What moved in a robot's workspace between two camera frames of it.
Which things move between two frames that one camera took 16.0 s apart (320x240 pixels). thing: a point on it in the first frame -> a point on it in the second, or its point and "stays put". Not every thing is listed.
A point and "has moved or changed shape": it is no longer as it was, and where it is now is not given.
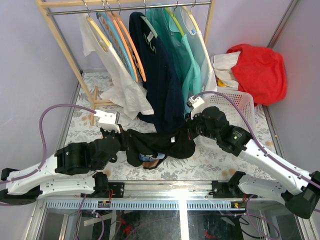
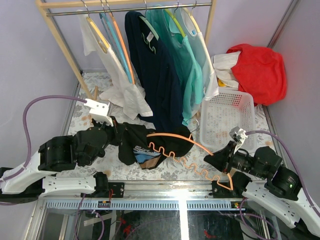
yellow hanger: [173, 15] stays put
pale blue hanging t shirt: [199, 50] stays put
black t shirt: [175, 143] has moved or changed shape
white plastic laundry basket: [245, 103] stays put
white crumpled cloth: [222, 64] stays put
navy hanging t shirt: [160, 75] stays put
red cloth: [260, 72] stays put
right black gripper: [189, 123] -> [222, 160]
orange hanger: [118, 17] -> [230, 188]
